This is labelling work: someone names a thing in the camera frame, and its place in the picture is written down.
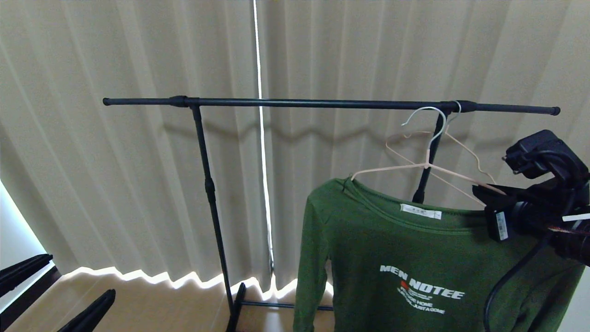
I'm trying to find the black cable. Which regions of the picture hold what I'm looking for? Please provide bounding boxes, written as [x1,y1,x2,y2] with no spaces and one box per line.
[483,233,551,332]

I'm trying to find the green printed shirt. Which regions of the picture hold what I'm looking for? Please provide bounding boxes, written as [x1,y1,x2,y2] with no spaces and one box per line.
[293,178,586,332]

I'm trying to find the pink clothes hanger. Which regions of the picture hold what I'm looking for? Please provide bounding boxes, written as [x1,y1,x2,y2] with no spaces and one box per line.
[385,101,498,206]
[350,107,507,196]

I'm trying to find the beige curtain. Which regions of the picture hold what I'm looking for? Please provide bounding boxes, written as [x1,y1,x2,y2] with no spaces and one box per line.
[0,0,590,300]

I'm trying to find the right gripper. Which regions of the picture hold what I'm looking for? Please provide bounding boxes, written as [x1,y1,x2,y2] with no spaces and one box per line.
[486,201,551,243]

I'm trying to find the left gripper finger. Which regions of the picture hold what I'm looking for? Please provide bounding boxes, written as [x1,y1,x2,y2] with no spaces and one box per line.
[58,290,116,332]
[0,254,53,298]

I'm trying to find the black clothes rack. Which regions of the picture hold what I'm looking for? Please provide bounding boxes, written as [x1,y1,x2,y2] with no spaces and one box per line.
[102,95,561,332]

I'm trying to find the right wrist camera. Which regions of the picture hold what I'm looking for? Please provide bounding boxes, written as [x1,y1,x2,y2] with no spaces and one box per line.
[501,130,590,187]

